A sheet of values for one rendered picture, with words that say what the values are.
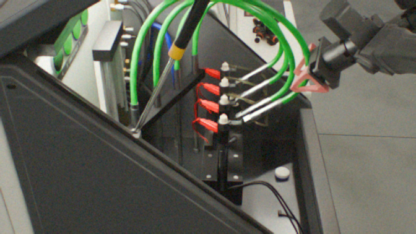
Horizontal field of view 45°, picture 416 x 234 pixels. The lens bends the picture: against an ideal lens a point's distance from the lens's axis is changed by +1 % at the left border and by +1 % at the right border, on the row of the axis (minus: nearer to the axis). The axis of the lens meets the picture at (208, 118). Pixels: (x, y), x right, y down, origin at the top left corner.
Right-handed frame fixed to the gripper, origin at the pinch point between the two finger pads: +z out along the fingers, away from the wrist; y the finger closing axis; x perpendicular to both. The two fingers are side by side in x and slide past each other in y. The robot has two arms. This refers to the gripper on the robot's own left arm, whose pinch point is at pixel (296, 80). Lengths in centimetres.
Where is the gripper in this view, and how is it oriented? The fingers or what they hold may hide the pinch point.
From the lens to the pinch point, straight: 109.6
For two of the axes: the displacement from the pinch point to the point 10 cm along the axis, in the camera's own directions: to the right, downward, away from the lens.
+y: -2.5, 7.4, -6.3
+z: -6.3, 3.7, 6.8
